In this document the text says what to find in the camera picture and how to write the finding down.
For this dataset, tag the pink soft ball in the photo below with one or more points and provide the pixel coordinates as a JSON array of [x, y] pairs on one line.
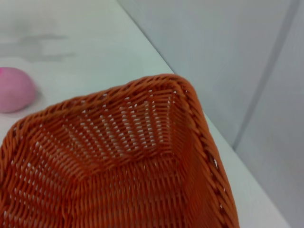
[[12, 92]]

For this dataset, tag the orange woven plastic basket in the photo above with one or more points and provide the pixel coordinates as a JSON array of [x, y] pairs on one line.
[[118, 171]]

